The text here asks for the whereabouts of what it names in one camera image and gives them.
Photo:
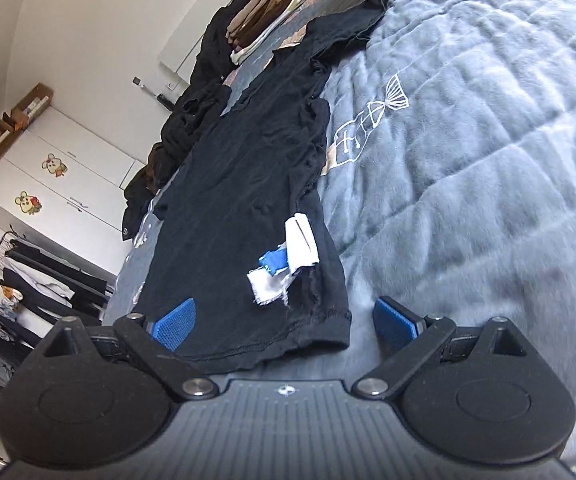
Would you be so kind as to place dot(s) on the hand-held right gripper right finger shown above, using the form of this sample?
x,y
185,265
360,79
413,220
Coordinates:
x,y
393,322

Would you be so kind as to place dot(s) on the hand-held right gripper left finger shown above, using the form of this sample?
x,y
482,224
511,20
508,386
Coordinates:
x,y
175,322

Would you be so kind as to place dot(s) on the black t-shirt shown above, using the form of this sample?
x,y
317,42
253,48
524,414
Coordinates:
x,y
238,185

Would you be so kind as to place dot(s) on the row of hanging clothes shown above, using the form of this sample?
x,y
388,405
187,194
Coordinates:
x,y
58,270

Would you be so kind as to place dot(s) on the pile of black clothes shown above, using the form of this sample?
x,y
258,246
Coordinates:
x,y
213,45

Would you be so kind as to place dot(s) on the stack of folded brown clothes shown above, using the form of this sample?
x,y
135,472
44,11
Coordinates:
x,y
273,0

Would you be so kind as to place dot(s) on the black jacket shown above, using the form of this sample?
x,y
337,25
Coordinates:
x,y
138,200

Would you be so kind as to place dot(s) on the bed with grey-blue quilt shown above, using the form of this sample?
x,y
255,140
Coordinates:
x,y
468,185

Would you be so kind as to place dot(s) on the brown garment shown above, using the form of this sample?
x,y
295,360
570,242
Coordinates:
x,y
160,165

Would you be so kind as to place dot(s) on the white wardrobe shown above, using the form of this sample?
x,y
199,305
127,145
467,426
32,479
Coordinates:
x,y
68,195

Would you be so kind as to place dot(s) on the mouse sticker with red card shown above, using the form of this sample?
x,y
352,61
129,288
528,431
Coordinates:
x,y
27,202

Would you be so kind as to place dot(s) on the mouse sticker with pink bow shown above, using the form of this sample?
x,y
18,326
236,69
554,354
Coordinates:
x,y
54,165

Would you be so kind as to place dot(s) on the crumpled black garment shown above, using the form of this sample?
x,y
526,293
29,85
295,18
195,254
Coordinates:
x,y
193,120

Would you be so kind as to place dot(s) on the black hairbrush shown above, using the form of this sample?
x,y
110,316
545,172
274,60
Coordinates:
x,y
165,101

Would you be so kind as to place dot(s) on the open cardboard boxes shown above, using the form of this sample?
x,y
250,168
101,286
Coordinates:
x,y
18,120

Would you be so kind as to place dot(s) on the white headboard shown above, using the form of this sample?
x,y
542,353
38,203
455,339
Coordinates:
x,y
180,55

